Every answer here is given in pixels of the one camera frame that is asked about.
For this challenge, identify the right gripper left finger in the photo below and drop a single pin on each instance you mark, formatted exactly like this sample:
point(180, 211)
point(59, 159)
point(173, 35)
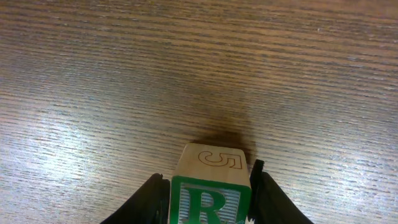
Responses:
point(148, 205)

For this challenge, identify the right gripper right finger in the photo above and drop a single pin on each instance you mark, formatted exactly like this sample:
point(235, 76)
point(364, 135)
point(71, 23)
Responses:
point(269, 203)

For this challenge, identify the green R letter block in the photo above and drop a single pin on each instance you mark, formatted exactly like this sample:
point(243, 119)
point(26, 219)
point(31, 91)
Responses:
point(210, 185)

